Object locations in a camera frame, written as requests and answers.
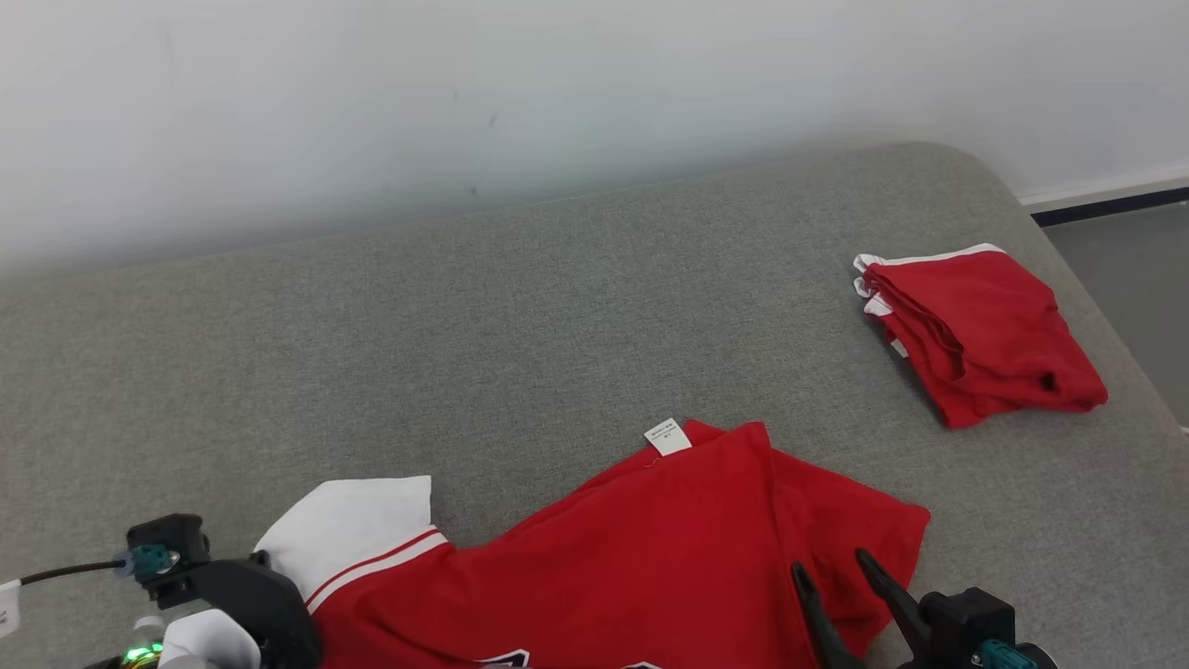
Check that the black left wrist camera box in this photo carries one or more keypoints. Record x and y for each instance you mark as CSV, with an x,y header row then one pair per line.
x,y
167,548

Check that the red jersey with white sleeves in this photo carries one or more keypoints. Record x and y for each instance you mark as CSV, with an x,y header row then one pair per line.
x,y
650,567

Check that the white and black baseboard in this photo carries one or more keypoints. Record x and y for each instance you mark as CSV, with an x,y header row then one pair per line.
x,y
1105,200

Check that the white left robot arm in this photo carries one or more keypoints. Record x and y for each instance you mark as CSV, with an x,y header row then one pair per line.
x,y
209,643

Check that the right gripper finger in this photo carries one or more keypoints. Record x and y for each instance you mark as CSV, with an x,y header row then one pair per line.
x,y
825,627
896,604

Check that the red shorts with white stripe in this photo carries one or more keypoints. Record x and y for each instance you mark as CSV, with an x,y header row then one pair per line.
x,y
994,334

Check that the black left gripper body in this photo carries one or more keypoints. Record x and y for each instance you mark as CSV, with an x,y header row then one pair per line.
x,y
260,604

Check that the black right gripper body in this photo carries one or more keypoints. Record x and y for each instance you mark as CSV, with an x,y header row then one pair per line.
x,y
966,623

